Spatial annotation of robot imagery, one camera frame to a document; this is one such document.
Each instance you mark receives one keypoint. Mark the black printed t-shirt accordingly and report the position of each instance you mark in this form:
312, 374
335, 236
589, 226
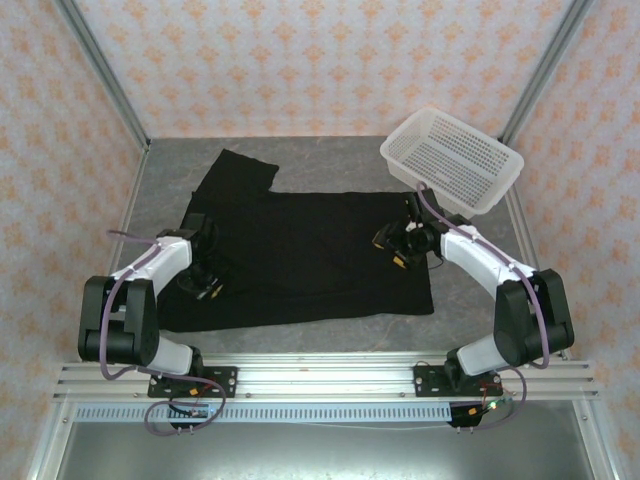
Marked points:
300, 250

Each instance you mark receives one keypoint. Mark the white perforated plastic basket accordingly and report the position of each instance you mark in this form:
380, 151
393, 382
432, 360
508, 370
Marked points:
450, 150

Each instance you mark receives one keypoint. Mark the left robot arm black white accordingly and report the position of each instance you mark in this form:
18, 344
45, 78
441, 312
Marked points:
140, 310

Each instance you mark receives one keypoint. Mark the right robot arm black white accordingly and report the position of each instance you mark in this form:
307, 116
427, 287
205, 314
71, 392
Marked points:
510, 320

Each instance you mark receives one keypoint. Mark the aluminium table edge strip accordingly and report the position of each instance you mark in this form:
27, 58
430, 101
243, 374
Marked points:
131, 200
527, 240

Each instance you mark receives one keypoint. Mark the grey metal sheet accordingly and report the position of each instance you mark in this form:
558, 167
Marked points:
325, 450

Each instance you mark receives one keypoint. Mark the aluminium base rail beam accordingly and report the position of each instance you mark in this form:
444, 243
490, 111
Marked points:
325, 380

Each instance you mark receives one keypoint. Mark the aluminium frame post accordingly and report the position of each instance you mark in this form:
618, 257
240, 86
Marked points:
104, 75
543, 75

